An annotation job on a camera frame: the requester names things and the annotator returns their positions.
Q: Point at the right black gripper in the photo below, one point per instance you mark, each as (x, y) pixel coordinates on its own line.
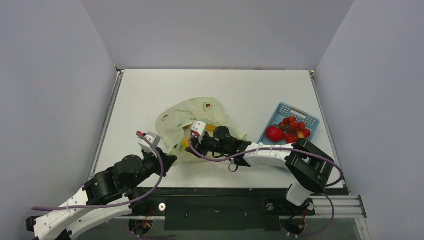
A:
(194, 145)

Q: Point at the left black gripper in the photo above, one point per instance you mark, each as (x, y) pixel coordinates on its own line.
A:
(167, 160)

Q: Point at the yellow fake banana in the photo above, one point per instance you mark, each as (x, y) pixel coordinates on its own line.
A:
(185, 143)

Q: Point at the pale green plastic bag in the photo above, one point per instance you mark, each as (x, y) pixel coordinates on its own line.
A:
(173, 125)

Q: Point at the red fake apple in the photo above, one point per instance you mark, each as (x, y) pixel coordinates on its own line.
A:
(274, 134)

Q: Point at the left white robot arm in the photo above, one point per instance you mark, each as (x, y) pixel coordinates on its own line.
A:
(111, 193)

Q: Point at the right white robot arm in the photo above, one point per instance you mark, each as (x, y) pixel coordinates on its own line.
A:
(310, 166)

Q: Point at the red fake grape bunch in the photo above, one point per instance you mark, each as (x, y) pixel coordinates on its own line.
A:
(294, 129)

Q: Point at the blue plastic basket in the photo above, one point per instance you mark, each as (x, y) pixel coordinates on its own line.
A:
(284, 110)

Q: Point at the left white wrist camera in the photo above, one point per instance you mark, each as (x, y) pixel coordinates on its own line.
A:
(148, 142)

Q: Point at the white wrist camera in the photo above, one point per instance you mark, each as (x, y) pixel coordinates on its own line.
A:
(148, 142)
(198, 128)

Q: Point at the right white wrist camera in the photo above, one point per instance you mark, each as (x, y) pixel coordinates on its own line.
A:
(198, 128)

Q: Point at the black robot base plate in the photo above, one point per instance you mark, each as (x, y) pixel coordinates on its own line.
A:
(220, 209)

